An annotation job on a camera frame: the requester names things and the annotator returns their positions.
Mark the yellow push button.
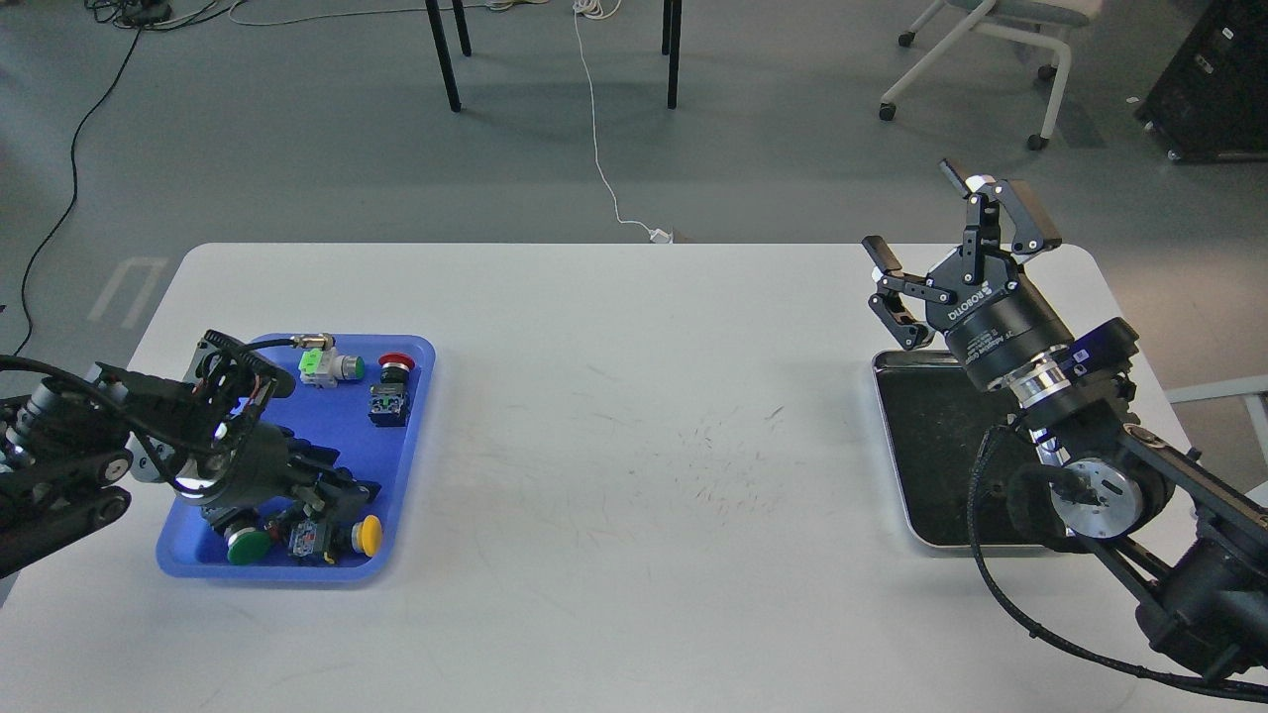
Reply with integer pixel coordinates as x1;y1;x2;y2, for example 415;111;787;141
287;514;384;565

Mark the large green push button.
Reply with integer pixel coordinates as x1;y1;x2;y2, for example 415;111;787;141
223;521;273;565

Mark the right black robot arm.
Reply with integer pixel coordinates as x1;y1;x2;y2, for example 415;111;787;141
862;159;1267;704

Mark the silver metal tray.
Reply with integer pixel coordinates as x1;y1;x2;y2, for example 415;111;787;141
871;351;1017;557

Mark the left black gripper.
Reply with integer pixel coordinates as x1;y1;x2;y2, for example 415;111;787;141
203;424;380;521

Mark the black table leg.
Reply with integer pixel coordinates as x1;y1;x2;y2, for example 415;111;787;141
424;0;473;113
661;0;683;110

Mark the green white push button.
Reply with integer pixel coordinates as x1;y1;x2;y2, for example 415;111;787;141
298;348;366;388

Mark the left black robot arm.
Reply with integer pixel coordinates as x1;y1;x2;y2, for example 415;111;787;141
1;330;385;576

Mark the white office chair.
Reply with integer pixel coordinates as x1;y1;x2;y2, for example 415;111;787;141
879;0;1106;152

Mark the blue plastic tray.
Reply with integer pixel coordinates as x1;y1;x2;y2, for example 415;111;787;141
156;334;436;587

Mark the red mushroom push button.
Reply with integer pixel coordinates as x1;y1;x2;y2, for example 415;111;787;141
368;351;416;428

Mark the white cable on floor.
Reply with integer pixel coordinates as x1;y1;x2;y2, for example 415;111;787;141
572;0;675;245

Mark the black equipment case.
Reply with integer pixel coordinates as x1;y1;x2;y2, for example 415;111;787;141
1135;1;1267;162

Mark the black table leg right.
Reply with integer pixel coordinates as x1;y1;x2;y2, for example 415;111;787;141
661;0;683;110

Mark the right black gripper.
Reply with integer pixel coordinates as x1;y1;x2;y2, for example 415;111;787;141
861;159;1074;391

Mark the black table leg left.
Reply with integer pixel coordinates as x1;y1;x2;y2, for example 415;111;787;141
424;0;473;113

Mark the black cable on floor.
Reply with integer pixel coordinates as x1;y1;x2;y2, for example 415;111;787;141
0;0;235;376

